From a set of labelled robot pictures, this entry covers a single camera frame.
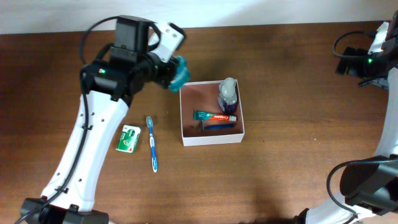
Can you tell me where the teal mouthwash bottle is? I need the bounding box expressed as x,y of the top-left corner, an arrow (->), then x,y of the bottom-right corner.
169,56 -> 190,92

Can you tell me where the blue white toothbrush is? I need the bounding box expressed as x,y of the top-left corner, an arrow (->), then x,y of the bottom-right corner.
146,116 -> 158,173

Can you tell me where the red green toothpaste tube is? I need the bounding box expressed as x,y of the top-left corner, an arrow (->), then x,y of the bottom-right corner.
193,110 -> 238,122

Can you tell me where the green white small box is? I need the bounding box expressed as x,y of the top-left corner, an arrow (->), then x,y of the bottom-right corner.
116,125 -> 141,154

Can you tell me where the clear blue pump bottle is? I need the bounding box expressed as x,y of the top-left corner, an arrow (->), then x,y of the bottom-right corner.
218,77 -> 238,115

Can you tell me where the blue disposable razor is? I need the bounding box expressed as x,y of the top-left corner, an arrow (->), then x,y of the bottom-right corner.
199,121 -> 235,132

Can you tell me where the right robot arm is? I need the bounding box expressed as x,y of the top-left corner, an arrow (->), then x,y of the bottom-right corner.
292,14 -> 397,223

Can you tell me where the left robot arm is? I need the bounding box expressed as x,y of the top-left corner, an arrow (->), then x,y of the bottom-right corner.
19,15 -> 187,223

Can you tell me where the white cardboard box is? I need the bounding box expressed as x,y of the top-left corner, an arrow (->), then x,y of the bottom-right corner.
179,80 -> 245,146

